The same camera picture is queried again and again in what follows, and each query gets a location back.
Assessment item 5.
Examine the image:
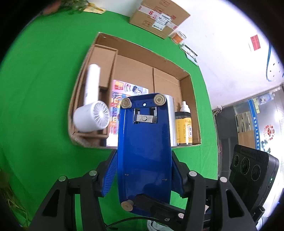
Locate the long cardboard box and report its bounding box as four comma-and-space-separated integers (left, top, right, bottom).
73, 44, 119, 139

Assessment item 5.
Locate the small potted green plant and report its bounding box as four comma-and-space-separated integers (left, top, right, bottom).
42, 0, 89, 16

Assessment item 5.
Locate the silver metal can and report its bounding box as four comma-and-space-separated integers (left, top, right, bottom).
164, 94, 178, 147

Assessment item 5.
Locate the red wall sign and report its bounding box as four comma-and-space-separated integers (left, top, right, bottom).
247, 34, 263, 52

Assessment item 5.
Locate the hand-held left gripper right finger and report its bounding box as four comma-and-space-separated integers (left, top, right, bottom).
171, 151, 258, 231

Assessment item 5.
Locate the pale teal packet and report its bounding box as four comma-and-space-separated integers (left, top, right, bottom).
186, 53, 199, 66

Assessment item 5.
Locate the colourful printed box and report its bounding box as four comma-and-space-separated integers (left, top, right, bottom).
106, 80, 149, 147

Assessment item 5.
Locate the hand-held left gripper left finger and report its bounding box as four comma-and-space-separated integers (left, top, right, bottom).
29, 149, 118, 231

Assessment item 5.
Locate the yellow cloth by wall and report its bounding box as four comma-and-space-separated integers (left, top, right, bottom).
85, 2, 106, 15

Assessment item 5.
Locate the green mat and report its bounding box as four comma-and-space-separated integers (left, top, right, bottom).
0, 9, 219, 231

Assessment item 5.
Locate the yellow label glass jar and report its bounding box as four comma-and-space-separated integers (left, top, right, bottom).
175, 111, 192, 146

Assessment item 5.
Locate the white plastic bottle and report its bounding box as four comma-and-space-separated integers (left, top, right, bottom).
179, 101, 191, 112

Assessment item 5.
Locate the shallow cardboard box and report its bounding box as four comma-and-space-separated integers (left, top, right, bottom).
68, 32, 202, 149

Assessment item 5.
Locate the orange jar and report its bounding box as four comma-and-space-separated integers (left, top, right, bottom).
170, 31, 186, 44

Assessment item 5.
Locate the white handheld fan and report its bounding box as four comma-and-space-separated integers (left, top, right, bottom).
73, 64, 111, 133

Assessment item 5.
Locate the blue stapler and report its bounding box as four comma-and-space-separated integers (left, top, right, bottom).
117, 93, 185, 225

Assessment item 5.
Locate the sealed taped cardboard box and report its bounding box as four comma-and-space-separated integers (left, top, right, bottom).
129, 0, 191, 40

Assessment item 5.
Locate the large leafy potted plant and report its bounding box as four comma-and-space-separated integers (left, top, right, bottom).
0, 169, 27, 227

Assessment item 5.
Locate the glass door with notices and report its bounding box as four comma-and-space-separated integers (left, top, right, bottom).
212, 83, 284, 160

